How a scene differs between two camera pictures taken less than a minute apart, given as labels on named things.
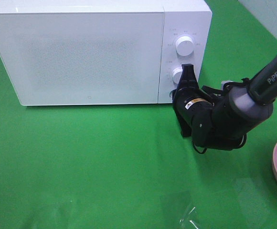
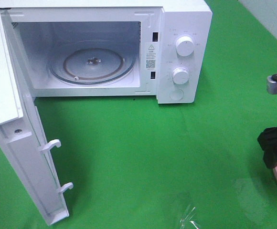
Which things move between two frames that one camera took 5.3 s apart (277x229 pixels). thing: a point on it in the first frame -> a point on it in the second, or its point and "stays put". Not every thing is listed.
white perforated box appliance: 60,58 -> 14,118
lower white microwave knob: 176,72 stays put
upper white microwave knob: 185,46 stays put
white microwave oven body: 66,52 stays put
